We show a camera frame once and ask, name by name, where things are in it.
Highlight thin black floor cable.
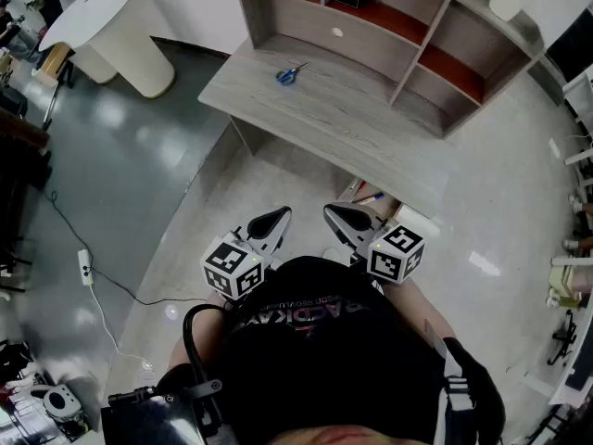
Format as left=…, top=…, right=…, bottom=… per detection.
left=44, top=189, right=208, bottom=307

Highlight black monitor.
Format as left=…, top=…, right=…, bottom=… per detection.
left=545, top=6, right=593, bottom=83

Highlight black equipment box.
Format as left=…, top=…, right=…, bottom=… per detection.
left=100, top=385, right=208, bottom=445

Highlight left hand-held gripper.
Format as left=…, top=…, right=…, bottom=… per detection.
left=199, top=205, right=293, bottom=302

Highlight white floor cable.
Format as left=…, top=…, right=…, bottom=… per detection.
left=89, top=282, right=155, bottom=371

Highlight person's left forearm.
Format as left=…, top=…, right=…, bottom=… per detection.
left=166, top=289, right=233, bottom=375

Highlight white power strip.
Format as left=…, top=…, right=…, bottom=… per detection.
left=77, top=248, right=95, bottom=287

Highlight person's right forearm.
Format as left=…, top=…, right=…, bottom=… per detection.
left=379, top=276, right=461, bottom=345

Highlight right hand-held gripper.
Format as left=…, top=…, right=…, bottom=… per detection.
left=322, top=202, right=426, bottom=286

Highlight wooden chair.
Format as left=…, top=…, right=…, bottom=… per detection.
left=31, top=42, right=76, bottom=132

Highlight person's black shirt torso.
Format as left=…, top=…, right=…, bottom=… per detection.
left=159, top=255, right=507, bottom=445

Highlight white headset device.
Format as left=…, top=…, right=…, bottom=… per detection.
left=29, top=383, right=78, bottom=422

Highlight thick black cable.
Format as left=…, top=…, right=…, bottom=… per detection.
left=182, top=303, right=226, bottom=438

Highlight drawer with pens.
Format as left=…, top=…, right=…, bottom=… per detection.
left=336, top=178, right=442, bottom=238

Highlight white round ribbed table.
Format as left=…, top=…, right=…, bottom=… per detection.
left=38, top=0, right=177, bottom=100

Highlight grey wooden shelf unit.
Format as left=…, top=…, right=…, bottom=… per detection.
left=230, top=0, right=549, bottom=139

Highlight blue-handled scissors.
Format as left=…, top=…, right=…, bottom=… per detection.
left=275, top=61, right=310, bottom=86

